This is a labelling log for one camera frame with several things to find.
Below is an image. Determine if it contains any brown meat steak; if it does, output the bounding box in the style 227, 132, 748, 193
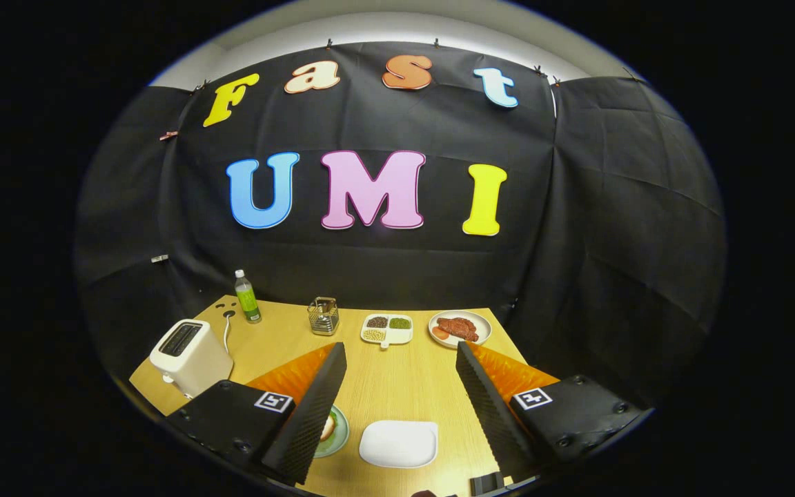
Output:
437, 316, 480, 343

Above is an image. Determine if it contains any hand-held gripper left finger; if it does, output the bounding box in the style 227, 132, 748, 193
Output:
165, 341, 348, 486

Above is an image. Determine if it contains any black backdrop cloth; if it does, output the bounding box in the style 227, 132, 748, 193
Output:
73, 41, 727, 408

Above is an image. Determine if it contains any green label water bottle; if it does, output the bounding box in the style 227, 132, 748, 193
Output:
234, 269, 262, 324

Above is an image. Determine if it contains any white toaster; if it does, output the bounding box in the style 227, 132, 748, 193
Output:
149, 319, 234, 399

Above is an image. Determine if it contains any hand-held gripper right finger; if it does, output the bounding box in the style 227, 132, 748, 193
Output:
455, 340, 647, 482

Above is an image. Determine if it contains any metal wire holder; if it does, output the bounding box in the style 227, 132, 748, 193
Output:
307, 297, 340, 337

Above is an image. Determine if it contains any pale green round plate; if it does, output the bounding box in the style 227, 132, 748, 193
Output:
313, 405, 350, 459

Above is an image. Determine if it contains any white rectangular plate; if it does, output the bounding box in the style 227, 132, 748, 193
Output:
358, 420, 439, 469

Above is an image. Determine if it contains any round white meat plate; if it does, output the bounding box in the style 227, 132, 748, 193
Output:
428, 310, 493, 349

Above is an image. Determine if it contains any white divided bean dish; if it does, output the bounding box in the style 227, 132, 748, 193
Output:
360, 313, 414, 349

